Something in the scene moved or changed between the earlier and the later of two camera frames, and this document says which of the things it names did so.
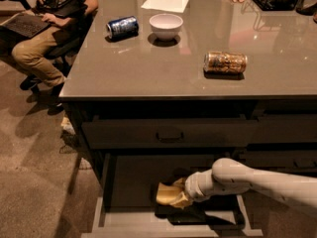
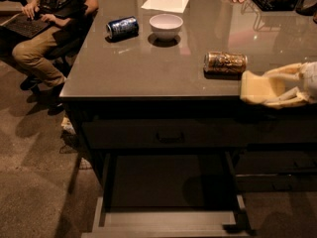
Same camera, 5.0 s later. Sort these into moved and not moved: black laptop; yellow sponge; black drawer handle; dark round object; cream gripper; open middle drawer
Moved: cream gripper; yellow sponge
Not moved: dark round object; black laptop; black drawer handle; open middle drawer
